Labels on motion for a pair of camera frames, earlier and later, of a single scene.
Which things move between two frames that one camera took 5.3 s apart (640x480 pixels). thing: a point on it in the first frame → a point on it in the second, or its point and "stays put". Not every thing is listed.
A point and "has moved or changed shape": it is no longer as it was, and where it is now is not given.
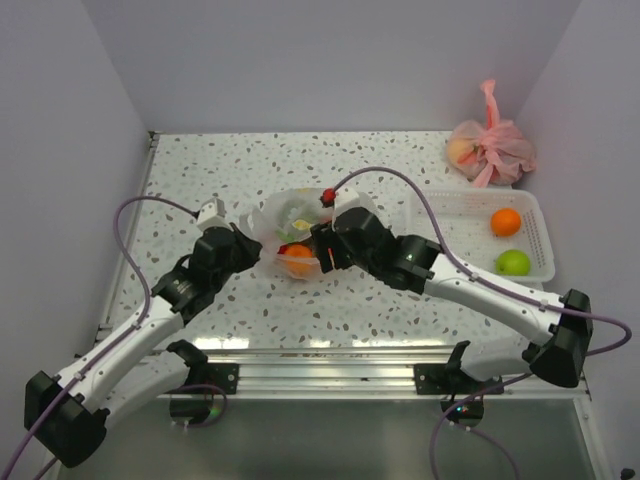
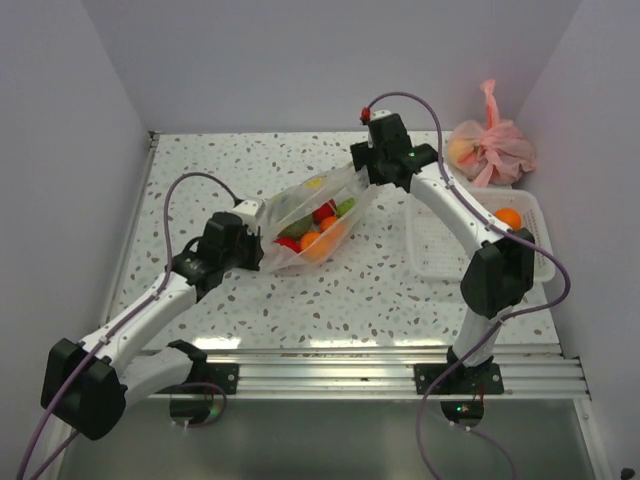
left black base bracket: (225, 376) stays put
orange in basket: (505, 222) stays put
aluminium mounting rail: (348, 374) stays put
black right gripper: (327, 236) → (362, 155)
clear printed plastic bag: (282, 222) has moved or changed shape
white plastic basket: (499, 234) stays put
